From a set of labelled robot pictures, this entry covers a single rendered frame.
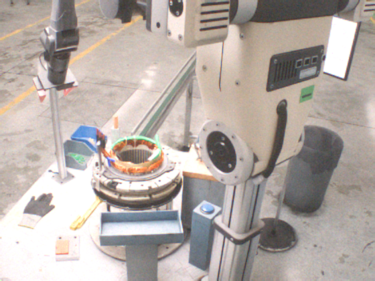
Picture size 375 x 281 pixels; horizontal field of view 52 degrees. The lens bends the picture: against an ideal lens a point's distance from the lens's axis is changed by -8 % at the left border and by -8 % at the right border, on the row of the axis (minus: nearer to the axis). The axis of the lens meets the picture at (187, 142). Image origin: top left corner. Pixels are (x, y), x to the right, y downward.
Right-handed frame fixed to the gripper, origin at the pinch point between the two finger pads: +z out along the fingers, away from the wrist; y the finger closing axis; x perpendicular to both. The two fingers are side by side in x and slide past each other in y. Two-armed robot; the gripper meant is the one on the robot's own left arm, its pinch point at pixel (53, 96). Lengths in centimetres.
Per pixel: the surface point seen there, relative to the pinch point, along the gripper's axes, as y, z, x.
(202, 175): -43, 15, 38
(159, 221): -18, 14, 46
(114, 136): -22.8, 19.9, 9.9
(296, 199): -174, 116, 54
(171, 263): -24, 36, 58
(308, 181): -175, 97, 49
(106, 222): -3.7, 18.5, 38.7
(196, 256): -30, 28, 61
